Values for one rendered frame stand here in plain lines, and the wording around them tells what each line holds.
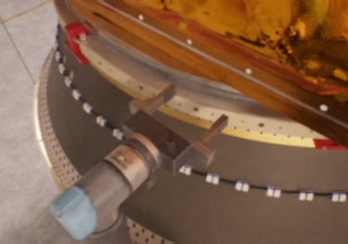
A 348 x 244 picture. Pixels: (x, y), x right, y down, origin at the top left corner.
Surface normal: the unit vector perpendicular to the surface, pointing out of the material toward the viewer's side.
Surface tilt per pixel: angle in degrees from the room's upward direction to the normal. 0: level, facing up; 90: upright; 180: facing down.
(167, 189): 62
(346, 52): 90
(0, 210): 0
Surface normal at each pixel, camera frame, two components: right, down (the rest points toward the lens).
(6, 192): -0.01, -0.64
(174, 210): -0.37, 0.32
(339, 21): -0.68, 0.57
